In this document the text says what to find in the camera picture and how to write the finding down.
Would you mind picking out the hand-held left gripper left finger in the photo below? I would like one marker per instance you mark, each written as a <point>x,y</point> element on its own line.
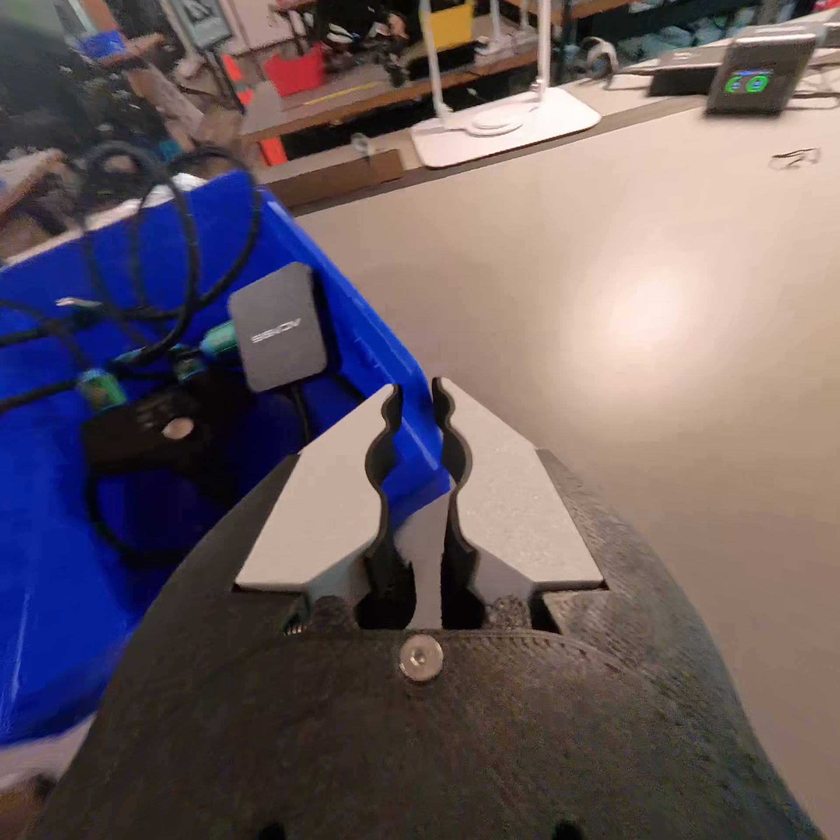
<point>315,518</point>

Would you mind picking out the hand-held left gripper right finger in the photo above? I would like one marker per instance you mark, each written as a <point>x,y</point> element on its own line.
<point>525,518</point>

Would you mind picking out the dark flat desk panel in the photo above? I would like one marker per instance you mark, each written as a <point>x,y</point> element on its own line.
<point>334,177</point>

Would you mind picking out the black twist tie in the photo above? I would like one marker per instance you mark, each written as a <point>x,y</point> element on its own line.
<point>781,159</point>

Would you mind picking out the red plastic bin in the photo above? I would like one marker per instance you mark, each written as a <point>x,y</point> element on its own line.
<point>295,72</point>

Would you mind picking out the grey headphones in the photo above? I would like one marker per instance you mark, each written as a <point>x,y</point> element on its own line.
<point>596,64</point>

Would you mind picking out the black flat power adapter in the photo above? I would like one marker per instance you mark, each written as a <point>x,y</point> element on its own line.
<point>676,72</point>

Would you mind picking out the yellow plastic bin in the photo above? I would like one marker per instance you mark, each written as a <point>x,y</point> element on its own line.
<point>453,26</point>

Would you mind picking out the framed marker sign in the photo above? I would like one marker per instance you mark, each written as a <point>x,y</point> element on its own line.
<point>200,19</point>

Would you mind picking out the small blue plastic bin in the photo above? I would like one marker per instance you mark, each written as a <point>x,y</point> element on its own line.
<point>102,43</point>

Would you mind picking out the grey power bank with display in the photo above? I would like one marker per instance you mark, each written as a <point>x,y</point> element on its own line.
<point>787,65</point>

